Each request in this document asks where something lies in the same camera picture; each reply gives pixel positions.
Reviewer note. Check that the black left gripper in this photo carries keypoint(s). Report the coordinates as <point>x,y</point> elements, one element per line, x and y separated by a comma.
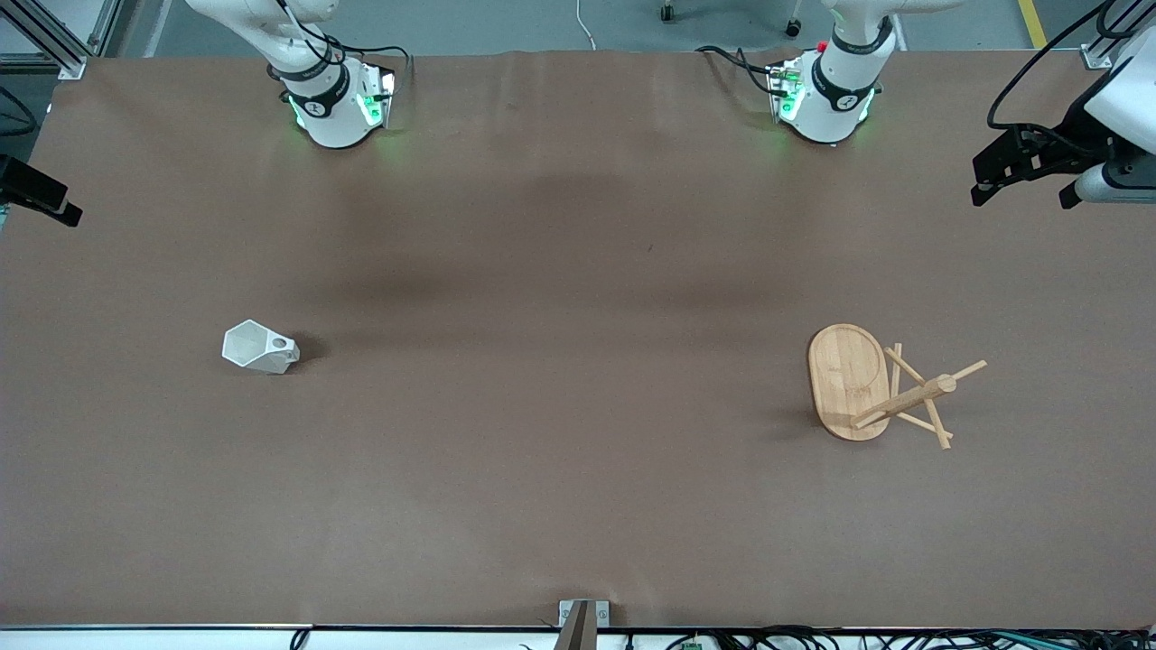
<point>1074,137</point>

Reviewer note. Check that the white faceted cup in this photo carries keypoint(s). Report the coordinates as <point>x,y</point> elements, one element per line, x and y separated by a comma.
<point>257,348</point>

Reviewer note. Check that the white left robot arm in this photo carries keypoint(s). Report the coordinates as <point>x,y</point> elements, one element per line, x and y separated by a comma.
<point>840,81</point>

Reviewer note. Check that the wooden cup rack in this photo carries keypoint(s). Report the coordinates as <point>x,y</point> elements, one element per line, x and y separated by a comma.
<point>849,379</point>

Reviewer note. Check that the yellow floor tape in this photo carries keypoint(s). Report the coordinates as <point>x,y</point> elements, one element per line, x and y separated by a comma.
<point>1031,23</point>

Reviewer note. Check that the aluminium frame post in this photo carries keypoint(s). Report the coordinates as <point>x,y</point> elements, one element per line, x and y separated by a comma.
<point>1095,56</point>
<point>54,45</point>

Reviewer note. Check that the metal table edge bracket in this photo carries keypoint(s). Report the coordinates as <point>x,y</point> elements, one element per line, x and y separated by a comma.
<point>602,614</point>

